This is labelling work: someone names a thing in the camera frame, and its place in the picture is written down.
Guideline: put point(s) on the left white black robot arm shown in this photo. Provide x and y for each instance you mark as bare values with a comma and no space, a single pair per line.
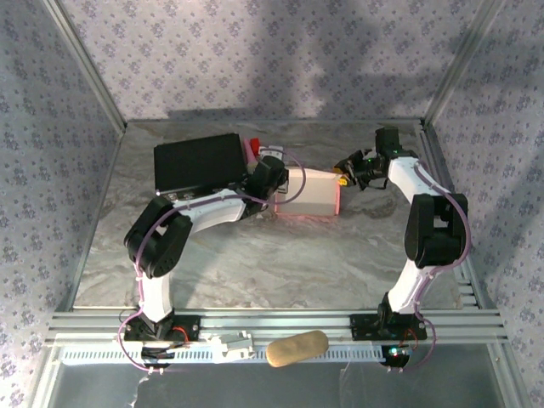
157,242

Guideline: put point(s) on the white plastic connector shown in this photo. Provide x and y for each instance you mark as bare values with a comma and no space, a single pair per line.
231,346

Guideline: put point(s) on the pink white marker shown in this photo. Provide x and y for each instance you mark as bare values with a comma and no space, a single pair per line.
250,155

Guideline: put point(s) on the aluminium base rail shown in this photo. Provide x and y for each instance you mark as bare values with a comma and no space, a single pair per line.
276,325

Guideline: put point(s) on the pink paper box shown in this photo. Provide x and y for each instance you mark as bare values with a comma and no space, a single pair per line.
310,191

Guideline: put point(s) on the red plastic block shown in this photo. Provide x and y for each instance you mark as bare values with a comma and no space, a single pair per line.
255,145

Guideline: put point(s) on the tan oval pad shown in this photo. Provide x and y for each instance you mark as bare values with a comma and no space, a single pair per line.
297,348

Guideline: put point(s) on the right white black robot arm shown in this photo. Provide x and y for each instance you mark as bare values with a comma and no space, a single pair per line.
433,229

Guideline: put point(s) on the circuit board with lights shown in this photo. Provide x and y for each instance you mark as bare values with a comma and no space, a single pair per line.
395,353

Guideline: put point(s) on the black hard case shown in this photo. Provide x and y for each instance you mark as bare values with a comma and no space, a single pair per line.
195,163

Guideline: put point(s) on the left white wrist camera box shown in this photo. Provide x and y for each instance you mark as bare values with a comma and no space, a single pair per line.
272,152

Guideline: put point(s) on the aluminium frame post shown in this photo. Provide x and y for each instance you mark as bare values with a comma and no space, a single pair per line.
87,68
463,64

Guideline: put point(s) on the aluminium side rail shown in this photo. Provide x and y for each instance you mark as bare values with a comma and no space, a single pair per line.
444,187

